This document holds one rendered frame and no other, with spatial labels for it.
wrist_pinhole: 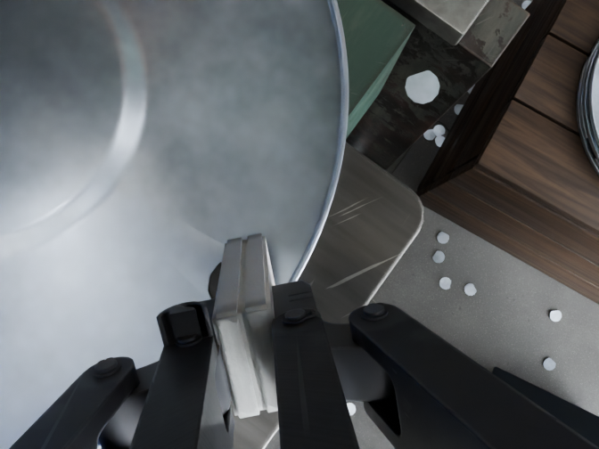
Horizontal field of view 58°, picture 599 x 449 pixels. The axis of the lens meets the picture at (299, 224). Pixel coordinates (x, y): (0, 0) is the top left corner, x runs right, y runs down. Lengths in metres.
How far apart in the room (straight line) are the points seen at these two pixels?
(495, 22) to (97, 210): 0.31
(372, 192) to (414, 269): 0.81
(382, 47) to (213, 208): 0.20
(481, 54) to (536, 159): 0.32
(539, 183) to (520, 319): 0.42
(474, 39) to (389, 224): 0.23
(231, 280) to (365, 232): 0.07
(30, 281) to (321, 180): 0.12
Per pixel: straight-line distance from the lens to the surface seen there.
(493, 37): 0.43
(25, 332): 0.23
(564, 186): 0.73
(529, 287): 1.09
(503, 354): 1.08
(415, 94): 0.37
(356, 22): 0.39
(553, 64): 0.76
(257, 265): 0.16
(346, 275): 0.21
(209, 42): 0.23
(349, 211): 0.21
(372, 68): 0.37
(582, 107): 0.74
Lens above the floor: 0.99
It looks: 86 degrees down
